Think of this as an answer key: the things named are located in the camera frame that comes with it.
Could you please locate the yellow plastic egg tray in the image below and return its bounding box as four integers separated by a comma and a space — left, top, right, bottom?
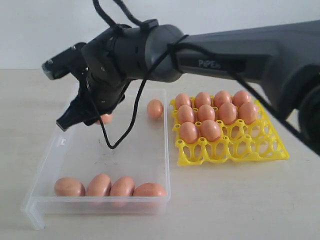
170, 99, 290, 167

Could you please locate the brown egg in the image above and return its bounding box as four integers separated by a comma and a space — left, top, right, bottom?
146, 99, 164, 119
109, 176, 135, 197
200, 119, 222, 142
54, 177, 86, 197
177, 105, 196, 124
238, 102, 259, 125
100, 113, 113, 125
179, 122, 199, 144
197, 104, 216, 122
86, 173, 112, 197
218, 102, 238, 125
133, 182, 167, 197

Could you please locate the clear plastic bin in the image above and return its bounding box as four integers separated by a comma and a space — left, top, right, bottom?
21, 86, 171, 230

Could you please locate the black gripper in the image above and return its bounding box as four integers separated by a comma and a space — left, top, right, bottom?
56, 69, 125, 132

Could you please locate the brown egg packed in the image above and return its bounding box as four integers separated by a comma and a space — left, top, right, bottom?
194, 91, 211, 109
175, 93, 192, 110
232, 90, 252, 108
213, 90, 231, 108

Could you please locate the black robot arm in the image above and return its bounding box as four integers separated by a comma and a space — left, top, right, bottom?
53, 20, 320, 153

